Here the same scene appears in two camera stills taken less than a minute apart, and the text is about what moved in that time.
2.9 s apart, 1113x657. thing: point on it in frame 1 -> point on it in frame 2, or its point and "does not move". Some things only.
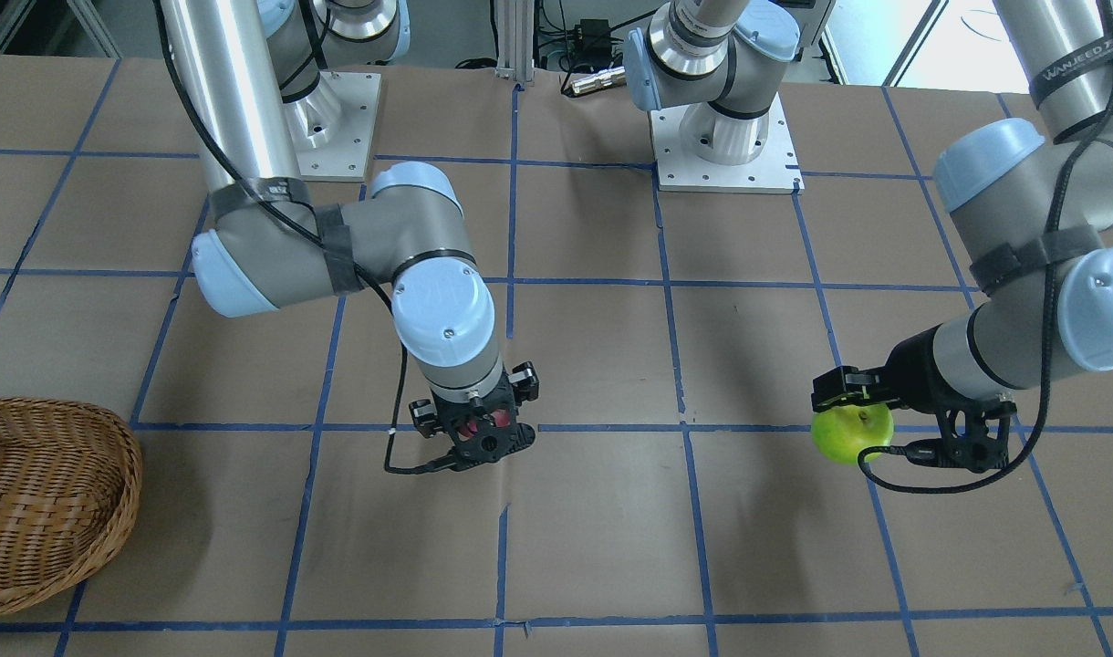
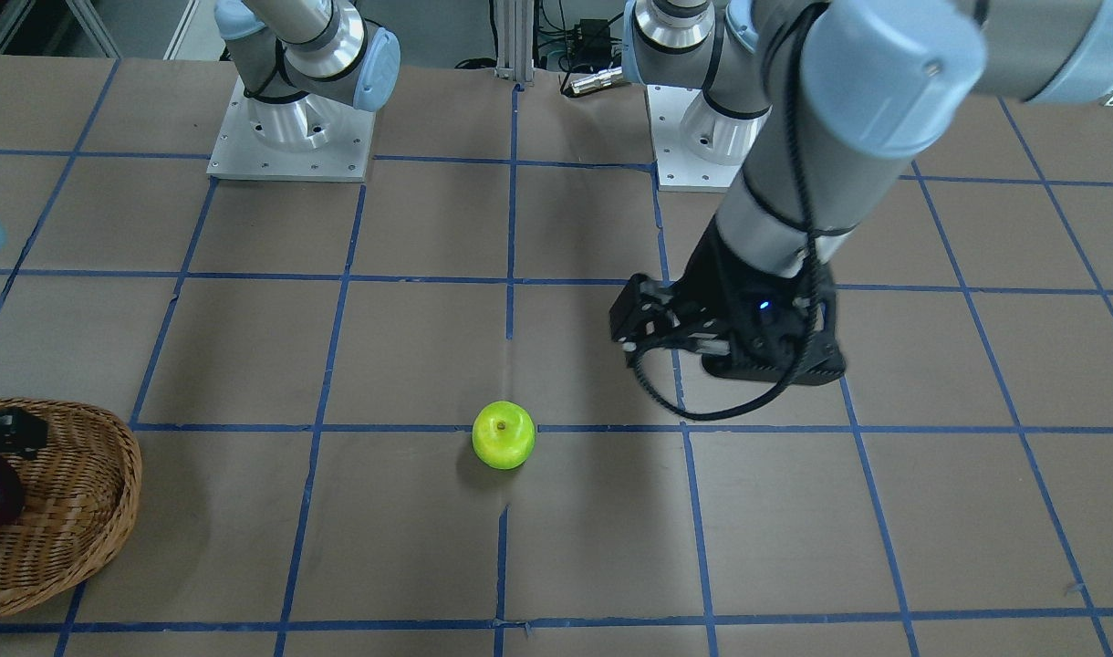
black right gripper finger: [425, 417] -> [8, 431]
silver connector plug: [612, 78] does not move
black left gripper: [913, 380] -> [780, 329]
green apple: [842, 432] -> [504, 434]
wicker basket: [55, 487] does not move
